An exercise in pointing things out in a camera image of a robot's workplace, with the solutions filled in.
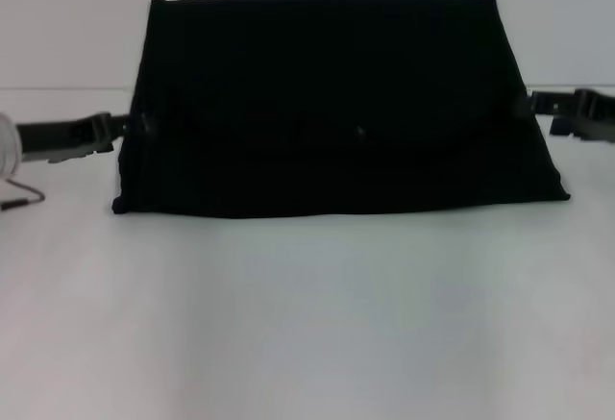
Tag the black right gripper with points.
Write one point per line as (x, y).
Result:
(598, 117)

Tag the black t-shirt with FREE print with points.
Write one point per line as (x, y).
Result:
(336, 103)

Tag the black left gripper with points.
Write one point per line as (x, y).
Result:
(62, 139)

